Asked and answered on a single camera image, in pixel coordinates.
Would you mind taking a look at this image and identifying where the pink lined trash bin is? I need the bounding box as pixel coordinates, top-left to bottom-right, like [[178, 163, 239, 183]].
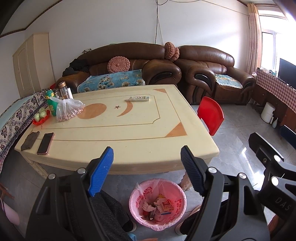
[[129, 178, 187, 232]]

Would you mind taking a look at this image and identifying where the white air fryer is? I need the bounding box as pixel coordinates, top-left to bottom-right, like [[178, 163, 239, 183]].
[[261, 102, 275, 123]]

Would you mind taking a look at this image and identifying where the person's black trouser leg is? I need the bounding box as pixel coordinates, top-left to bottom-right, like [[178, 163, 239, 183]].
[[91, 190, 137, 241]]

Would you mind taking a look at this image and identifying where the red plastic stool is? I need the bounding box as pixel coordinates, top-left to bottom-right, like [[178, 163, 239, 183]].
[[197, 96, 224, 136]]

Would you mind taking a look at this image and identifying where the cream coffee table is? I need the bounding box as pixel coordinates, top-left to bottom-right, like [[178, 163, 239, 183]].
[[15, 84, 219, 175]]

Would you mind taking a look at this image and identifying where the smartphone with pink case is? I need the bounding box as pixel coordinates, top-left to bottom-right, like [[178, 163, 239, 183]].
[[37, 133, 54, 155]]

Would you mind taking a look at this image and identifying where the checkered cloth tv cabinet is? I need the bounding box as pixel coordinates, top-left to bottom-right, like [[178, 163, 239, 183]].
[[252, 68, 296, 130]]

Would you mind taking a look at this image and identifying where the plastic bag of peanuts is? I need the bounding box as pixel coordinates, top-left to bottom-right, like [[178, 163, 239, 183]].
[[50, 97, 85, 122]]

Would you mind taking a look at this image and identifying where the white remote control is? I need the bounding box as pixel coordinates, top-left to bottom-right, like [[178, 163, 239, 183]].
[[126, 96, 151, 102]]

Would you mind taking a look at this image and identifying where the red plate with green fruit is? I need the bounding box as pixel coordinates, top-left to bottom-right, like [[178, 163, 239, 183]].
[[32, 108, 51, 126]]

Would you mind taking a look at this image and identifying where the green toy bottle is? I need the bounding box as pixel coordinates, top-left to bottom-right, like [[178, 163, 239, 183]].
[[45, 89, 58, 116]]

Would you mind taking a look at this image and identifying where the glass jar with copper lid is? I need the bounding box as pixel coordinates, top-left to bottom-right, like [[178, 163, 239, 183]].
[[58, 81, 73, 99]]

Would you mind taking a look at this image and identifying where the black tv monitor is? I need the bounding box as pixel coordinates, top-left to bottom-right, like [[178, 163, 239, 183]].
[[278, 58, 296, 88]]

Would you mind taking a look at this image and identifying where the brown leather armchair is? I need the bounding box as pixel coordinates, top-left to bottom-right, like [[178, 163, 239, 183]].
[[175, 45, 255, 105]]

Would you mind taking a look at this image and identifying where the blue floral cushion cover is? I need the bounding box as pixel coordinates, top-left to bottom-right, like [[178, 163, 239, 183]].
[[77, 70, 145, 93]]

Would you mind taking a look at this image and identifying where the pink curtain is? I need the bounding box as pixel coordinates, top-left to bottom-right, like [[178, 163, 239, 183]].
[[247, 3, 262, 74]]

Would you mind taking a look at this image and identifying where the pink round crochet pillow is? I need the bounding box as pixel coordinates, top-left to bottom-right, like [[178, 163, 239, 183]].
[[107, 56, 130, 73]]

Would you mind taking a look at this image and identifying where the brown leather sofa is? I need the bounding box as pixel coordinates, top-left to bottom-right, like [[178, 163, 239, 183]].
[[56, 42, 182, 93]]

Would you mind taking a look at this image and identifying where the cream wall cabinet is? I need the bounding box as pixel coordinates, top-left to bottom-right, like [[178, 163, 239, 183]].
[[13, 33, 56, 97]]

